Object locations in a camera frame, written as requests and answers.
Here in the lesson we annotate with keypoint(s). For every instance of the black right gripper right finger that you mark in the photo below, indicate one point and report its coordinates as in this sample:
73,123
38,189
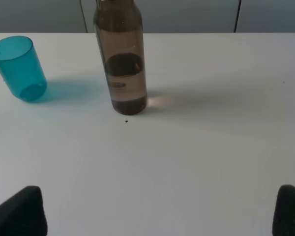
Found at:
284,214

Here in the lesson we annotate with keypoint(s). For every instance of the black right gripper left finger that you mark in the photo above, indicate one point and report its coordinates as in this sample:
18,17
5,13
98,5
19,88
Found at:
23,214

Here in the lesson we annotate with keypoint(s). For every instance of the teal translucent plastic cup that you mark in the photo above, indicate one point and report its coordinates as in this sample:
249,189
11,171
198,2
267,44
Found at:
20,68

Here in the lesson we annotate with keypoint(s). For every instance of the brown translucent plastic bottle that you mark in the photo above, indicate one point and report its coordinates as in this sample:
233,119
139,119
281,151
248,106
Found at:
119,32

